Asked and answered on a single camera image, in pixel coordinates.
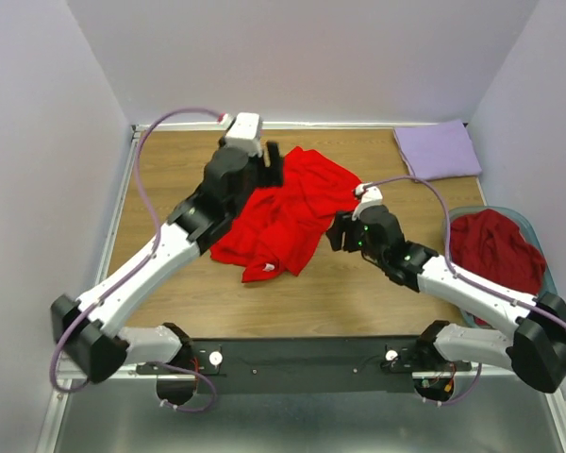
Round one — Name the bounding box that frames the bright red t shirt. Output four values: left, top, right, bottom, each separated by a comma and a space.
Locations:
210, 146, 360, 283

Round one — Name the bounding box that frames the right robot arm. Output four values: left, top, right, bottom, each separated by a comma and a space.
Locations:
326, 205, 566, 394

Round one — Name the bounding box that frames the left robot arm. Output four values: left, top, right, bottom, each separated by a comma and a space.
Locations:
50, 142, 284, 384

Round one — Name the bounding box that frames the dark red t shirt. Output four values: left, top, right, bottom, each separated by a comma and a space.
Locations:
448, 209, 548, 327

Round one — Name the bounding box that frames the folded lavender t shirt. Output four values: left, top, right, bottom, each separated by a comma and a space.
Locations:
393, 120, 482, 180

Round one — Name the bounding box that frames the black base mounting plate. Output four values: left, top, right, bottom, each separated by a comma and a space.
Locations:
137, 335, 471, 395

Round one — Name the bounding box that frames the teal plastic basket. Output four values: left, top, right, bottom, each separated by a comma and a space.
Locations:
441, 204, 566, 331

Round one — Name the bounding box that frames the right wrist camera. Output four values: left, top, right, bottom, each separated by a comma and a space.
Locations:
352, 183, 383, 221

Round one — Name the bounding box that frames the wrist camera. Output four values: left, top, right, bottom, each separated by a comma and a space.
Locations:
352, 183, 383, 221
217, 112, 263, 158

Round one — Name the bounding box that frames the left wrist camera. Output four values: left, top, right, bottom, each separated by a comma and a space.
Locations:
217, 112, 263, 158

